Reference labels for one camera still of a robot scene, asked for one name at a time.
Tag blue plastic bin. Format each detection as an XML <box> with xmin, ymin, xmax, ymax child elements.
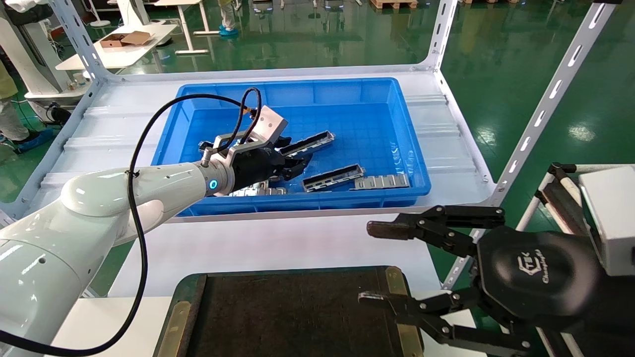
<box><xmin>151</xmin><ymin>77</ymin><xmax>432</xmax><ymax>218</ymax></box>

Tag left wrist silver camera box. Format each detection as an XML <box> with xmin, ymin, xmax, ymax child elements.
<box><xmin>200</xmin><ymin>105</ymin><xmax>290</xmax><ymax>167</ymax></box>

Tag person with blue shoe covers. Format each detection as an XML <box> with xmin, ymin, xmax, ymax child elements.
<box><xmin>0</xmin><ymin>59</ymin><xmax>53</xmax><ymax>152</ymax></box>

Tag white desk with T legs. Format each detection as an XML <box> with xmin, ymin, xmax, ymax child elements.
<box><xmin>154</xmin><ymin>0</ymin><xmax>222</xmax><ymax>56</ymax></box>

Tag white machine column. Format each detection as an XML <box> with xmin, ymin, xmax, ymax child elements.
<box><xmin>0</xmin><ymin>0</ymin><xmax>93</xmax><ymax>108</ymax></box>

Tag right wrist grey camera box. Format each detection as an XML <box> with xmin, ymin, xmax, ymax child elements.
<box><xmin>578</xmin><ymin>166</ymin><xmax>635</xmax><ymax>277</ymax></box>

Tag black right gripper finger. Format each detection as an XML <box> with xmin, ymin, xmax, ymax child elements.
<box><xmin>358</xmin><ymin>290</ymin><xmax>532</xmax><ymax>357</ymax></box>
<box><xmin>367</xmin><ymin>204</ymin><xmax>506</xmax><ymax>259</ymax></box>

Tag white perforated metal shelf rack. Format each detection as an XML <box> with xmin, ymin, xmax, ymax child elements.
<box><xmin>0</xmin><ymin>0</ymin><xmax>624</xmax><ymax>291</ymax></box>

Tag open flat cardboard box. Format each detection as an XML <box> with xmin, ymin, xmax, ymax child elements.
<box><xmin>99</xmin><ymin>31</ymin><xmax>154</xmax><ymax>49</ymax></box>

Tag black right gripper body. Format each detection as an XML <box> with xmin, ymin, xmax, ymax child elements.
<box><xmin>475</xmin><ymin>226</ymin><xmax>635</xmax><ymax>343</ymax></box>

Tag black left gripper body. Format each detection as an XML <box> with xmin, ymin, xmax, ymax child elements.
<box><xmin>230</xmin><ymin>146</ymin><xmax>286</xmax><ymax>195</ymax></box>

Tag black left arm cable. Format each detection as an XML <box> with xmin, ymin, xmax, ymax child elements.
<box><xmin>0</xmin><ymin>88</ymin><xmax>262</xmax><ymax>357</ymax></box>

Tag white round base stand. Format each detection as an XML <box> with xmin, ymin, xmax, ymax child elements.
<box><xmin>88</xmin><ymin>0</ymin><xmax>113</xmax><ymax>28</ymax></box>

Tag walking person blue shoe covers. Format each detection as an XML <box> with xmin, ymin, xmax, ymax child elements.
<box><xmin>217</xmin><ymin>0</ymin><xmax>240</xmax><ymax>37</ymax></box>

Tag wooden pallet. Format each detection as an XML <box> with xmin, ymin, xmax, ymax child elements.
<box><xmin>370</xmin><ymin>0</ymin><xmax>418</xmax><ymax>10</ymax></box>

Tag black container with brass edges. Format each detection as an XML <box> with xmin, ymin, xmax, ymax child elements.
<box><xmin>153</xmin><ymin>266</ymin><xmax>425</xmax><ymax>357</ymax></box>

